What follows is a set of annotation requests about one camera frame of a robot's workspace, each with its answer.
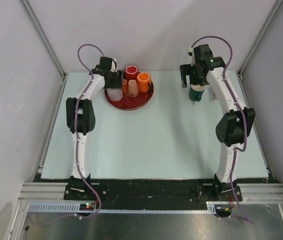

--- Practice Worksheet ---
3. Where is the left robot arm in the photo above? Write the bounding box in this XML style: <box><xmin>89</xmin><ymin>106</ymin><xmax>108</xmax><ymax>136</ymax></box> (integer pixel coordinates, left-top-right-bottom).
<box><xmin>66</xmin><ymin>56</ymin><xmax>122</xmax><ymax>200</ymax></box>

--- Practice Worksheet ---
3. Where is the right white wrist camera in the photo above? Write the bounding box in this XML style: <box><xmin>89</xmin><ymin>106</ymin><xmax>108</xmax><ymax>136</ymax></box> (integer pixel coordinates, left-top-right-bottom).
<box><xmin>187</xmin><ymin>47</ymin><xmax>196</xmax><ymax>66</ymax></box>

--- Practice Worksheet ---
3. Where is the round red tray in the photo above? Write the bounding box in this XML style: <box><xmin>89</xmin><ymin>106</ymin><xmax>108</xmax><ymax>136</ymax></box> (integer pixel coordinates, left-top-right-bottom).
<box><xmin>104</xmin><ymin>82</ymin><xmax>154</xmax><ymax>110</ymax></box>

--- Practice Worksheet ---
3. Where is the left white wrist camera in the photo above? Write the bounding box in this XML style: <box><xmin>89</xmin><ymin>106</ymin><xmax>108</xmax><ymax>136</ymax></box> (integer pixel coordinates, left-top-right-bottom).
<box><xmin>111</xmin><ymin>58</ymin><xmax>117</xmax><ymax>72</ymax></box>

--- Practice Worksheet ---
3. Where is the lilac ribbed mug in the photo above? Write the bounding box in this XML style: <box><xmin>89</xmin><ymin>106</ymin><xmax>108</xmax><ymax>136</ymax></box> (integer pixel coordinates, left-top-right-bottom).
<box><xmin>106</xmin><ymin>88</ymin><xmax>123</xmax><ymax>102</ymax></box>

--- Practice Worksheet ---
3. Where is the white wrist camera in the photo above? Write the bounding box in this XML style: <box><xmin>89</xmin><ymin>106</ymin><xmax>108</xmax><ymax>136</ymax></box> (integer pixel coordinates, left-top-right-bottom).
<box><xmin>187</xmin><ymin>47</ymin><xmax>196</xmax><ymax>66</ymax></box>
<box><xmin>111</xmin><ymin>58</ymin><xmax>117</xmax><ymax>72</ymax></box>

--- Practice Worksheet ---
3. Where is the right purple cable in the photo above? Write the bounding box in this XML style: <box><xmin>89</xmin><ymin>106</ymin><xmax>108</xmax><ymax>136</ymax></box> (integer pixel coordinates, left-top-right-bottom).
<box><xmin>191</xmin><ymin>35</ymin><xmax>255</xmax><ymax>225</ymax></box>

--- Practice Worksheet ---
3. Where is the dark green mug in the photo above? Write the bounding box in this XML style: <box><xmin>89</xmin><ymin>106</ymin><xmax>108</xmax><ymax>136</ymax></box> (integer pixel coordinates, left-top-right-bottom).
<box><xmin>188</xmin><ymin>85</ymin><xmax>206</xmax><ymax>102</ymax></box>

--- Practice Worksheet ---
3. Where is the small circuit board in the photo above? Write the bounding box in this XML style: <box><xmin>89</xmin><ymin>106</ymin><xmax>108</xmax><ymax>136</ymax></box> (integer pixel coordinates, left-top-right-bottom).
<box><xmin>79</xmin><ymin>203</ymin><xmax>95</xmax><ymax>211</ymax></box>

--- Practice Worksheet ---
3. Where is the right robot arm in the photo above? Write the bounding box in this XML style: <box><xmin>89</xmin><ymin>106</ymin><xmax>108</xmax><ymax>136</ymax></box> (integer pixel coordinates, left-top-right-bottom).
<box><xmin>179</xmin><ymin>44</ymin><xmax>256</xmax><ymax>201</ymax></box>

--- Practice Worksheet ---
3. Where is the aluminium frame rail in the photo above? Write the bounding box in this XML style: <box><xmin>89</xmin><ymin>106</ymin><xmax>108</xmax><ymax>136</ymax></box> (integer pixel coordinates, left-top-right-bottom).
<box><xmin>18</xmin><ymin>182</ymin><xmax>283</xmax><ymax>204</ymax></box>

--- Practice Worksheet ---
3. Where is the large red mug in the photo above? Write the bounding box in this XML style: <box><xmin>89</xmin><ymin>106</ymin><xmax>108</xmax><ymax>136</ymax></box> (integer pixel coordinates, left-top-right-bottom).
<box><xmin>125</xmin><ymin>65</ymin><xmax>140</xmax><ymax>82</ymax></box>

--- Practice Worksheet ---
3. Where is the white cable duct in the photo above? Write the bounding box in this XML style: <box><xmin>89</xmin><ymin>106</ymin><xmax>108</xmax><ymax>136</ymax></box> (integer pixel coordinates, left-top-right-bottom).
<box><xmin>26</xmin><ymin>201</ymin><xmax>219</xmax><ymax>215</ymax></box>

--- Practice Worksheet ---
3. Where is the small pink square mug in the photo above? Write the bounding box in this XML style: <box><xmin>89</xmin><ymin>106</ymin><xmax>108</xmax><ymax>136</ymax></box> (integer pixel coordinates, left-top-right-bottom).
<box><xmin>127</xmin><ymin>79</ymin><xmax>139</xmax><ymax>97</ymax></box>

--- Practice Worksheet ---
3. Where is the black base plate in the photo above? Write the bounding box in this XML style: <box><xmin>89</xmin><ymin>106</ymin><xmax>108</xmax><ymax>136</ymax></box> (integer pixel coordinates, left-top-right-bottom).
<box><xmin>63</xmin><ymin>178</ymin><xmax>243</xmax><ymax>211</ymax></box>

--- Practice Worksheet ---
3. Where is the small orange cup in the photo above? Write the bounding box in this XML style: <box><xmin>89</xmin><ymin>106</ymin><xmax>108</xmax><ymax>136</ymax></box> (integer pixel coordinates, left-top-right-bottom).
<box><xmin>122</xmin><ymin>79</ymin><xmax>128</xmax><ymax>94</ymax></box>

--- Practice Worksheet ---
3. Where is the tall pink mug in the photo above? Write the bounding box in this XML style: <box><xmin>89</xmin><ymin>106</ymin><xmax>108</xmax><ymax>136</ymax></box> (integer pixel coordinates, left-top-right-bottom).
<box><xmin>213</xmin><ymin>91</ymin><xmax>218</xmax><ymax>100</ymax></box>

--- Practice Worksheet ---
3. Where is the large orange mug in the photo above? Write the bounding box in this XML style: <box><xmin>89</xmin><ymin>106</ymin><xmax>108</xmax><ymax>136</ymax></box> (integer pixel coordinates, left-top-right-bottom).
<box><xmin>136</xmin><ymin>72</ymin><xmax>152</xmax><ymax>93</ymax></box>

